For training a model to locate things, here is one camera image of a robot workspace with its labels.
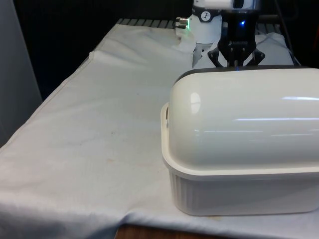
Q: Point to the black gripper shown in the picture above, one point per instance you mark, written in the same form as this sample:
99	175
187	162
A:
239	32

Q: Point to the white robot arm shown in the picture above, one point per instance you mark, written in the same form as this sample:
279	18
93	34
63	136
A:
208	30

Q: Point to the rounded box lid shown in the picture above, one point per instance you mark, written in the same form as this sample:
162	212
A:
244	119

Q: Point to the cream box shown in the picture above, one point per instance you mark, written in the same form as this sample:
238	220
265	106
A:
224	191

